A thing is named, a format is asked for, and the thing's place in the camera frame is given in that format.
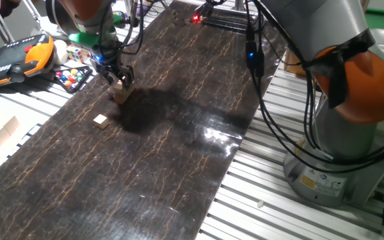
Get orange black teach pendant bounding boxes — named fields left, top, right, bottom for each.
left=0, top=34, right=55, bottom=88

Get small board with red light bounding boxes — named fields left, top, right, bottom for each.
left=191, top=5, right=210, bottom=25

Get large wooden block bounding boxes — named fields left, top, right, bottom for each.
left=2, top=115, right=21, bottom=137
left=0, top=126, right=12, bottom=148

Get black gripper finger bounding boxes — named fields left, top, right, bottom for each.
left=105, top=69, right=120, bottom=87
left=122, top=65, right=135, bottom=89

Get black adapter with blue light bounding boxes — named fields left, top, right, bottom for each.
left=245, top=31, right=265, bottom=78

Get black filament spool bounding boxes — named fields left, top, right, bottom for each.
left=45, top=0, right=71, bottom=36

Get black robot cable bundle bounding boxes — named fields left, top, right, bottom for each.
left=97, top=0, right=384, bottom=174

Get maroon sleeved forearm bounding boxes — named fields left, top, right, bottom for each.
left=0, top=0, right=22, bottom=37

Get black triangular ball tray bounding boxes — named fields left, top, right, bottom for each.
left=52, top=65, right=93, bottom=93

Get black rectangular tray frame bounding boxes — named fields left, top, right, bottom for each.
left=201, top=7, right=250, bottom=33

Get rubik's cube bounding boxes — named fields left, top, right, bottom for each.
left=65, top=44, right=91, bottom=63

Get thin grey tripod leg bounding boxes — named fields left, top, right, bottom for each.
left=21, top=0, right=43, bottom=31

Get green felt toy table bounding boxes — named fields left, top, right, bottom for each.
left=364, top=8, right=384, bottom=33

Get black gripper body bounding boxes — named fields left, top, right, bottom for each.
left=93, top=45, right=129, bottom=75

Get light wooden block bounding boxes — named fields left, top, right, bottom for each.
left=283, top=49, right=306, bottom=77

